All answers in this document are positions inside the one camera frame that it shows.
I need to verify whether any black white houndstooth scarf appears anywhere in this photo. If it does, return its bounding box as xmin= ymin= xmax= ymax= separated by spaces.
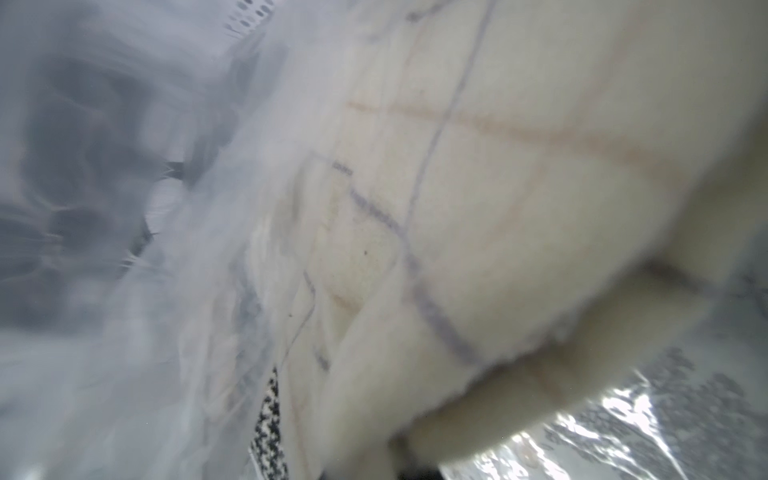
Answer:
xmin=249 ymin=370 xmax=289 ymax=480

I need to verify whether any clear plastic vacuum bag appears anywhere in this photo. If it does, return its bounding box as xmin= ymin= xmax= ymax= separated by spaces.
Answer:
xmin=0 ymin=0 xmax=768 ymax=480

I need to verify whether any cream checked scarf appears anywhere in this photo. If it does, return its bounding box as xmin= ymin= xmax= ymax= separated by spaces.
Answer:
xmin=277 ymin=1 xmax=767 ymax=479

